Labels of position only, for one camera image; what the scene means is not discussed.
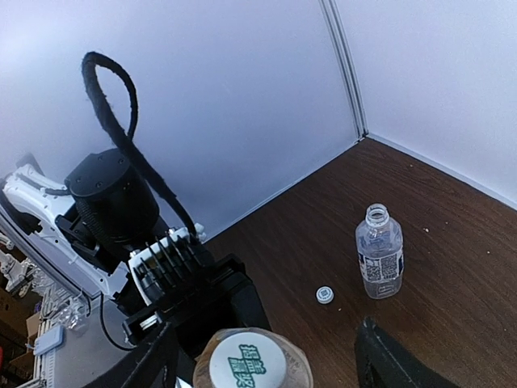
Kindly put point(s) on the clear plastic water bottle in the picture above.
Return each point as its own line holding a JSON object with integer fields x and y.
{"x": 379, "y": 244}

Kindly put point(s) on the white tea bottle cap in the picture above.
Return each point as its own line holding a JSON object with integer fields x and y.
{"x": 247, "y": 359}

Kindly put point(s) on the amber tea bottle red label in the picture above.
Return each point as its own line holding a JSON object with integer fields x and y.
{"x": 299, "y": 373}

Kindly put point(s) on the white water bottle cap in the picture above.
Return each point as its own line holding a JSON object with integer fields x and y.
{"x": 325, "y": 295}

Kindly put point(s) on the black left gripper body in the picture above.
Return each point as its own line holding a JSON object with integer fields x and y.
{"x": 219, "y": 296}

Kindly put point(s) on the left aluminium corner post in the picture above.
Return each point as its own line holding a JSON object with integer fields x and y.
{"x": 346, "y": 66}

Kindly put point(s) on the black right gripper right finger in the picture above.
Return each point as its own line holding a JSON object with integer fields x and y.
{"x": 381, "y": 361}

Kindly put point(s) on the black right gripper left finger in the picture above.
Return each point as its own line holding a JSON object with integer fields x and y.
{"x": 153, "y": 361}

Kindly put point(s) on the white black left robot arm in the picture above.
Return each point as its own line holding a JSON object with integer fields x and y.
{"x": 106, "y": 222}

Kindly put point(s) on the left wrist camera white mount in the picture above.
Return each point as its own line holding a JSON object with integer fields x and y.
{"x": 169, "y": 263}

